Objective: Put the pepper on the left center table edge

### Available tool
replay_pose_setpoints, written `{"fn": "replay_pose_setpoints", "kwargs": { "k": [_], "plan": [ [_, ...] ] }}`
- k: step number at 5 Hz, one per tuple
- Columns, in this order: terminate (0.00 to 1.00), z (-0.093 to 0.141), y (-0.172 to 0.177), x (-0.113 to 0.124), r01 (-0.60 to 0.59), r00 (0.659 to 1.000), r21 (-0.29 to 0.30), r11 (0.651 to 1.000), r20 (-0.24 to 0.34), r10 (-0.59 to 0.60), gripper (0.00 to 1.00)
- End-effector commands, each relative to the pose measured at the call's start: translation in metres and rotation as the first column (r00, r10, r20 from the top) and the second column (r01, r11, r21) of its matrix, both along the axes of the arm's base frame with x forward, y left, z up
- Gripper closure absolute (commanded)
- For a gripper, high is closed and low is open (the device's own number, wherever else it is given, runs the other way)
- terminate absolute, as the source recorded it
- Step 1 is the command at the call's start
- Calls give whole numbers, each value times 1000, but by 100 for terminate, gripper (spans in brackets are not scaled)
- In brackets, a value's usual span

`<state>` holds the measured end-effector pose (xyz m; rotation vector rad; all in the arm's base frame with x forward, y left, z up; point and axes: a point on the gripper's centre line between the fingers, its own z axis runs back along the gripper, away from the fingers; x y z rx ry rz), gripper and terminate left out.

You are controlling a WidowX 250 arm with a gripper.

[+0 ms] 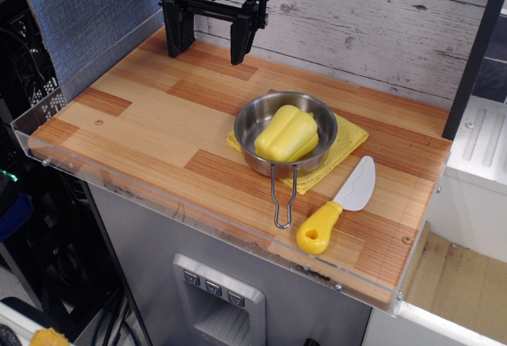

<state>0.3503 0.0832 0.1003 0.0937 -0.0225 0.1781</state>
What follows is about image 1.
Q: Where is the yellow toy bell pepper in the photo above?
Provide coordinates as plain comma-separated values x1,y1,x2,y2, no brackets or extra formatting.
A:
254,105,319,162

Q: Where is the clear acrylic counter guard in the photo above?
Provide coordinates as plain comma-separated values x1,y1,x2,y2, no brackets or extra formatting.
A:
13,31,451,310

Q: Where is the blue fabric panel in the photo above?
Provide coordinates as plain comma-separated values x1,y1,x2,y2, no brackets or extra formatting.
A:
27,0,163,101

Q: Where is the yellow folded cloth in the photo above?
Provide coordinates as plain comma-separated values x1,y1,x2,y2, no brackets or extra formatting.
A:
226,91,368,195

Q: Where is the silver toy fridge cabinet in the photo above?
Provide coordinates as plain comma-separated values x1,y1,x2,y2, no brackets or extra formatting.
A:
91,186,371,345

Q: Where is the grey water dispenser panel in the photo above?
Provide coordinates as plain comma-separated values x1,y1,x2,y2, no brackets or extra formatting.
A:
173,253,267,345

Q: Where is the black equipment rack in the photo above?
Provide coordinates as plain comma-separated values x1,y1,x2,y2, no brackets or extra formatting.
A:
0,0,132,346

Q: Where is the yellow object bottom corner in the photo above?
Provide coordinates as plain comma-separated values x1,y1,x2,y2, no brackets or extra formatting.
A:
29,328,71,346

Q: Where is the white toy sink unit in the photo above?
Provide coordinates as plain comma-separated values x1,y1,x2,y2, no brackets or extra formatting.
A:
364,97,506,345

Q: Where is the small steel pot with handle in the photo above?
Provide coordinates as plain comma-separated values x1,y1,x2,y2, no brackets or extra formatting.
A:
234,91,337,229

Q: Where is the toy knife yellow handle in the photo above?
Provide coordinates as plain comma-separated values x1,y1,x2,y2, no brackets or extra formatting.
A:
296,156,376,255

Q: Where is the black vertical post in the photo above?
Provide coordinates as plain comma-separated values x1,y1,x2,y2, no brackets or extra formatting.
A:
441,0,504,140

